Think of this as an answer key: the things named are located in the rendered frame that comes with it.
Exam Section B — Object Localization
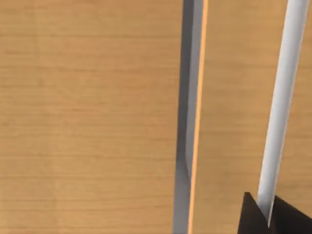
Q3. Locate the wooden cupboard front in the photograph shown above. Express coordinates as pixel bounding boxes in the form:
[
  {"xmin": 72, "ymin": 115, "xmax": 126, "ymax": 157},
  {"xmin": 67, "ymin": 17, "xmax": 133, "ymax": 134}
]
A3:
[{"xmin": 0, "ymin": 0, "xmax": 184, "ymax": 234}]

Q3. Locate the wooden door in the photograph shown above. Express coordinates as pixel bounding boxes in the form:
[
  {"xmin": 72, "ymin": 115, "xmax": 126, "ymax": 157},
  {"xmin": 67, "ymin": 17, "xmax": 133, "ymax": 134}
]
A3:
[{"xmin": 187, "ymin": 0, "xmax": 312, "ymax": 234}]

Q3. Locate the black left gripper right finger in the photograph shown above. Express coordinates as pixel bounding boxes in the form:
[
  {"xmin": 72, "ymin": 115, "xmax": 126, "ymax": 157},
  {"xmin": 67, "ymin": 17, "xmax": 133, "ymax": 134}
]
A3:
[{"xmin": 269, "ymin": 195, "xmax": 312, "ymax": 234}]

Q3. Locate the long metal door handle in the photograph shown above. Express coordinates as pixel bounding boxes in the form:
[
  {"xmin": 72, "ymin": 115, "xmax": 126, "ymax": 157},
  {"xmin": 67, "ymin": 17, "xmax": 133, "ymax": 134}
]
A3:
[{"xmin": 257, "ymin": 0, "xmax": 308, "ymax": 229}]

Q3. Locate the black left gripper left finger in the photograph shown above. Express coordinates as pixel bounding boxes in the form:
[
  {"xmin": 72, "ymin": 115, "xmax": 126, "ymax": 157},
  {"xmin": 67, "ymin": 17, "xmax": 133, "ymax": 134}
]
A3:
[{"xmin": 237, "ymin": 192, "xmax": 270, "ymax": 234}]

